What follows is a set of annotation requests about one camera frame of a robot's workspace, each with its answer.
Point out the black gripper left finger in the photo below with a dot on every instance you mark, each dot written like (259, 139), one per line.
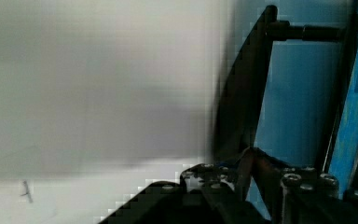
(204, 194)

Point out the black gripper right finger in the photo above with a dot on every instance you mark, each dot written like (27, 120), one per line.
(299, 195)

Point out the blue glass oven door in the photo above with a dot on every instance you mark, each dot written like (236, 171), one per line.
(287, 86)

